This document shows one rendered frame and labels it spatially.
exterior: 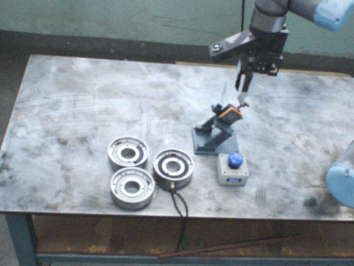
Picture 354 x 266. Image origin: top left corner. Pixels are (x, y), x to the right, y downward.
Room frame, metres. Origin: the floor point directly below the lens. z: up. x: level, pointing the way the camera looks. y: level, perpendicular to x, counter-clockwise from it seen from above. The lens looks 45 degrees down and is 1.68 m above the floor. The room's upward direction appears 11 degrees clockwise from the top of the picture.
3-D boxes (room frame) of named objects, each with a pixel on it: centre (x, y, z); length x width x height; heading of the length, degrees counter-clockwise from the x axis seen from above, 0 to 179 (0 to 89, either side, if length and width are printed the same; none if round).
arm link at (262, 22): (0.87, -0.14, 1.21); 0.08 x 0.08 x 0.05
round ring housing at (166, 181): (0.72, 0.00, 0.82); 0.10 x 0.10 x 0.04
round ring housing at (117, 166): (0.74, 0.12, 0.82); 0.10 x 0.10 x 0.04
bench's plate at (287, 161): (0.92, -0.12, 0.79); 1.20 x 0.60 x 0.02; 101
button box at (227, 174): (0.75, -0.16, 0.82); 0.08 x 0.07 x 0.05; 101
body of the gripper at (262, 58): (0.87, -0.15, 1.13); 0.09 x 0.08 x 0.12; 101
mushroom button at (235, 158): (0.75, -0.15, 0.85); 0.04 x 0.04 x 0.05
